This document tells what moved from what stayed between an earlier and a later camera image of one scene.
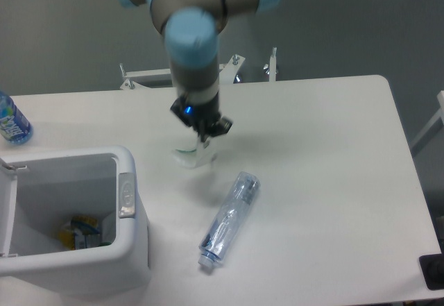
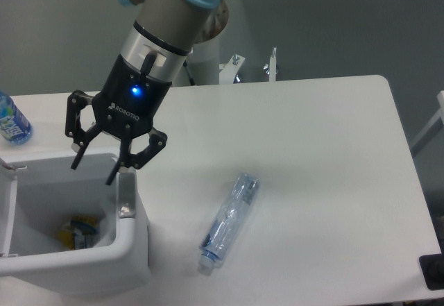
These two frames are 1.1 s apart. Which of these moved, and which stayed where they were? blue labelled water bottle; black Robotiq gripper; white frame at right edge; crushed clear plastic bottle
Moved: black Robotiq gripper
Stayed: white frame at right edge; blue labelled water bottle; crushed clear plastic bottle
